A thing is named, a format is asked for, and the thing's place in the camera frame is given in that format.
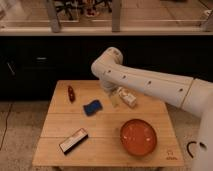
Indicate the white plastic bottle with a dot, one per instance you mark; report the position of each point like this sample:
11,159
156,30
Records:
127,97

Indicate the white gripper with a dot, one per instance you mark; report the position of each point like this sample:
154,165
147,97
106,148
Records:
109,88

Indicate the blue sponge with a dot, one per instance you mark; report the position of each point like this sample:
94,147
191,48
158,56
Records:
92,107

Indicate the orange bowl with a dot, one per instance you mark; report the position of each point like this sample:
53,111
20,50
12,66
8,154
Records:
138,137

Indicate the black office chair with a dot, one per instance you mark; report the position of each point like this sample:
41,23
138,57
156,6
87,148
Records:
85,7

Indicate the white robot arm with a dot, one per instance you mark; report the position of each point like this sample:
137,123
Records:
190,94

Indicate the wooden table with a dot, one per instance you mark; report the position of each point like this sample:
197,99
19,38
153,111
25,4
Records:
103,147

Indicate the black and white box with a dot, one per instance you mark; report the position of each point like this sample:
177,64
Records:
74,140

